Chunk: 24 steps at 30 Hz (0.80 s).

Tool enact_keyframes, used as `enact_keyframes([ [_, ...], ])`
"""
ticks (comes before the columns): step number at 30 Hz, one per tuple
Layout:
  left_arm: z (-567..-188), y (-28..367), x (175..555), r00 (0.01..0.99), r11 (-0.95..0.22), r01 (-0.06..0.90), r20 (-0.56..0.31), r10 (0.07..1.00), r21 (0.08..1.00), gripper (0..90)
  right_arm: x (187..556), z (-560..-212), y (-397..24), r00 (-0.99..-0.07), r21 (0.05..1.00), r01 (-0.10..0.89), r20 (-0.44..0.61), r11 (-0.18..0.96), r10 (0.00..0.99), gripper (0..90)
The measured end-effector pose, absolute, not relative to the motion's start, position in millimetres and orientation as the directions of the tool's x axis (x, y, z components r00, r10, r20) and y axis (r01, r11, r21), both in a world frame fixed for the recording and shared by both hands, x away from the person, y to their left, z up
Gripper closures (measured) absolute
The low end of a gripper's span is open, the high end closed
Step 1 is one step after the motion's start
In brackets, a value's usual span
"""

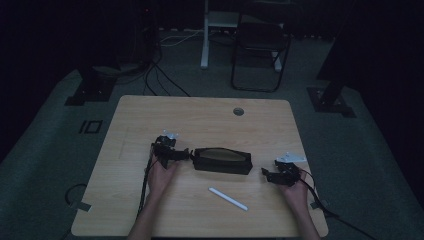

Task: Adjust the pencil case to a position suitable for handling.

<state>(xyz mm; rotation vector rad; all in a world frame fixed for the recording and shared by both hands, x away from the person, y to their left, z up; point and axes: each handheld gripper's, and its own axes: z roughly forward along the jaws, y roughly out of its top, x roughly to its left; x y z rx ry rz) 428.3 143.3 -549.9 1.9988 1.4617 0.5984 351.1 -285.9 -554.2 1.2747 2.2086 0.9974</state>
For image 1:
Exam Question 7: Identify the black floor cables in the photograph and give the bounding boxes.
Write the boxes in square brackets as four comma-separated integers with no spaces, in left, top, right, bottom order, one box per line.
[142,56,192,98]

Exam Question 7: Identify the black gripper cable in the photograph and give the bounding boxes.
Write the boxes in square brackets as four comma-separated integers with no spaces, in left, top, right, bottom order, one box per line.
[135,145,158,220]
[299,169,379,240]

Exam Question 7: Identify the grey tape piece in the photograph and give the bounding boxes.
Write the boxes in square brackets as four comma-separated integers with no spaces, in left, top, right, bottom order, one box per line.
[309,199,330,211]
[74,200,93,213]

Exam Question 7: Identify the white pen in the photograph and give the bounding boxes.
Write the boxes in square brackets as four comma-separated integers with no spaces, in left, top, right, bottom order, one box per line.
[208,186,250,212]

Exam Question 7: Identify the person's left hand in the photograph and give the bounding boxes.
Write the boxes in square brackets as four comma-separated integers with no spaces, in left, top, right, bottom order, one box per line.
[146,157,181,201]

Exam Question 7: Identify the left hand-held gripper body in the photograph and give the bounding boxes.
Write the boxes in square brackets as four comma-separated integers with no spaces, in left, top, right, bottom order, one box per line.
[150,129,190,170]

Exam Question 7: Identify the black pencil case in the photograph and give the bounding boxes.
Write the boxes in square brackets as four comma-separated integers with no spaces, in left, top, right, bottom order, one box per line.
[190,147,254,176]

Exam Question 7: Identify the black folding chair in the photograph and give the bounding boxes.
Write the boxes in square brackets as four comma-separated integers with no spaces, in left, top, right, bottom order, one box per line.
[230,9,292,94]

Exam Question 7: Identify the white floor cable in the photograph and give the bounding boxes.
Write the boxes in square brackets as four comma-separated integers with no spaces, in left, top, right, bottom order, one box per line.
[159,29,205,48]

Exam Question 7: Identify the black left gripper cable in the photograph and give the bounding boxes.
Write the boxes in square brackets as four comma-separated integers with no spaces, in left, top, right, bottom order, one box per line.
[135,145,158,220]

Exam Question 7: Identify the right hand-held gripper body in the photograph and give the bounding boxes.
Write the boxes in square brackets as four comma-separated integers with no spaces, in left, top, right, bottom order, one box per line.
[272,151,308,188]

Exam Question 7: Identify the black looped floor cable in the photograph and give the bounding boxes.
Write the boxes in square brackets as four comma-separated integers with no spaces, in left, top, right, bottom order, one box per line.
[64,182,88,208]

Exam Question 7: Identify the person's right hand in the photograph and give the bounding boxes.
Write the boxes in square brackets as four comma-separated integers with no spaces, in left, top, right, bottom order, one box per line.
[277,167,310,208]

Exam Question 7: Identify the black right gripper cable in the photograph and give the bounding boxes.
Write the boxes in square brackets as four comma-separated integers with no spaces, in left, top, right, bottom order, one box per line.
[299,169,379,240]

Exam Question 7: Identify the white metal table frame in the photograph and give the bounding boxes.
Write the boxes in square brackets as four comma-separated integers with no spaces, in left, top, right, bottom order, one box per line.
[199,0,285,73]

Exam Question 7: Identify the black stand with base plate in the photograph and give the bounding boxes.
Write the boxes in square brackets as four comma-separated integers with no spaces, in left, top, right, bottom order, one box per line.
[64,64,118,107]
[306,0,358,119]

